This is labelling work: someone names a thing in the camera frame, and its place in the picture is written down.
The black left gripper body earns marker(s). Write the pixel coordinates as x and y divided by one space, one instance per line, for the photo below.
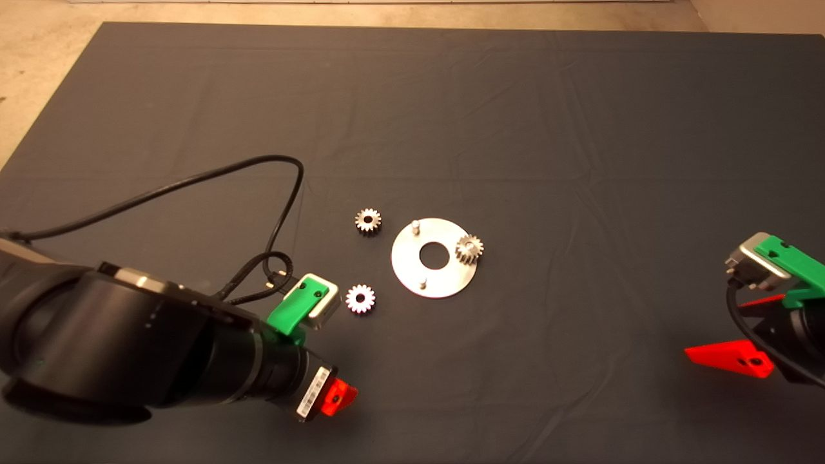
290 377

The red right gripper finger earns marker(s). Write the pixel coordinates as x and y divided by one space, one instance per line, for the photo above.
735 359
764 303

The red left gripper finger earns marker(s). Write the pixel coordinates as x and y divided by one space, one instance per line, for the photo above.
338 396

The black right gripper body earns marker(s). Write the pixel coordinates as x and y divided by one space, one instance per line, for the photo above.
805 341

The small steel planetary gear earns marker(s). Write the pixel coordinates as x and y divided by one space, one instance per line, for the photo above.
374 226
352 303
465 257

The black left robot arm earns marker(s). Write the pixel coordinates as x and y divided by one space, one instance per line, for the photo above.
97 335

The round metal carrier plate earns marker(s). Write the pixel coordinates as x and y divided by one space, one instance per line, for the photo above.
412 274

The dark grey table cloth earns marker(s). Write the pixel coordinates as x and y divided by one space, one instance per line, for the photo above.
515 129

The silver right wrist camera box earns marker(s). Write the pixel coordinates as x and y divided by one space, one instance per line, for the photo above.
751 261

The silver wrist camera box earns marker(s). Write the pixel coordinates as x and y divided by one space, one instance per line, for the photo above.
751 261
329 308

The green right camera mount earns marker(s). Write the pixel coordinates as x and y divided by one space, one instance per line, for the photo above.
793 264

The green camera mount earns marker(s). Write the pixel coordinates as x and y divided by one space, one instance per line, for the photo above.
293 306
793 264

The green left camera mount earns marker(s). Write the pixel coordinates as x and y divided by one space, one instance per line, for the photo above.
293 306

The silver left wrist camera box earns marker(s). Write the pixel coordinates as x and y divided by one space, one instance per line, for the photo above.
329 308

